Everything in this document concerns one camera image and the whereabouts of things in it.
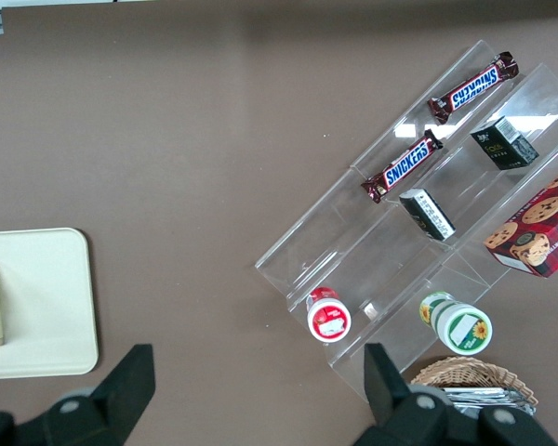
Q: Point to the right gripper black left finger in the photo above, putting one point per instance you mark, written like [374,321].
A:
[107,409]

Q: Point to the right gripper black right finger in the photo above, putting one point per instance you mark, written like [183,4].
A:
[400,418]

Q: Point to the light wicker basket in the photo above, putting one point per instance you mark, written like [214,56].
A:
[469,371]

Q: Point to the cream plastic tray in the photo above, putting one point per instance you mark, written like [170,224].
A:
[46,302]

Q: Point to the green sunflower yogurt cup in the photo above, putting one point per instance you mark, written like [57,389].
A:
[460,327]

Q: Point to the red lidded yogurt cup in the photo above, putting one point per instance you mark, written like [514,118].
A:
[328,320]

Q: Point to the clear acrylic tiered stand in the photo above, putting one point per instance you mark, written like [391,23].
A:
[353,246]

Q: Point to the small black carton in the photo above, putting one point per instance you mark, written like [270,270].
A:
[428,216]
[502,146]

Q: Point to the red tartan cookie box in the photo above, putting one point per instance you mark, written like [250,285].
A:
[539,227]

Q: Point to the Snickers chocolate bar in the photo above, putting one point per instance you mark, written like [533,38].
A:
[402,168]
[474,88]

